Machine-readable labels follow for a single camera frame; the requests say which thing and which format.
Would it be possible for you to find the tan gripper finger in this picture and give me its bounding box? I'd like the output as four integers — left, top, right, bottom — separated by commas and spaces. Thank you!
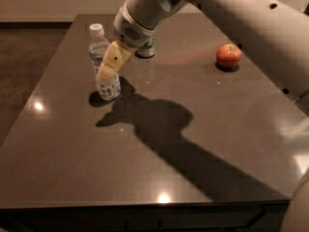
98, 40, 131, 80

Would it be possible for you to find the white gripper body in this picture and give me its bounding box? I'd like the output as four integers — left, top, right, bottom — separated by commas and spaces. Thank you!
114, 4, 155, 47

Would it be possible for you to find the clear blue-label plastic bottle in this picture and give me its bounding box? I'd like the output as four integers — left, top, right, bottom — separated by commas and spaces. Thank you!
88, 23, 121, 101

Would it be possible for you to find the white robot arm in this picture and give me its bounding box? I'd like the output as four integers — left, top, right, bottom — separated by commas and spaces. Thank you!
102, 0, 309, 199

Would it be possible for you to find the green soda can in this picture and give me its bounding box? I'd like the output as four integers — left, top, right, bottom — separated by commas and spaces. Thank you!
136, 38, 155, 58

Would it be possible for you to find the red apple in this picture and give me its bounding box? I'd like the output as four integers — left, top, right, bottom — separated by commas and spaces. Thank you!
216, 43, 242, 69

